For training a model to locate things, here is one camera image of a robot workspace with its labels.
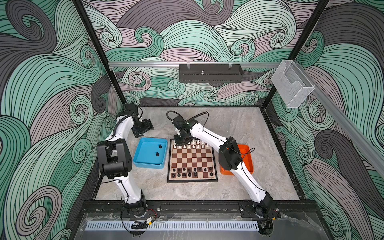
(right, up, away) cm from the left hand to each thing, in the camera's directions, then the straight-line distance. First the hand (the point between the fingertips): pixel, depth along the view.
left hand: (148, 128), depth 92 cm
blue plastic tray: (+1, -16, +2) cm, 16 cm away
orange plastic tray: (+62, -19, 0) cm, 65 cm away
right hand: (+18, -10, +3) cm, 21 cm away
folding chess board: (+28, -21, -2) cm, 35 cm away
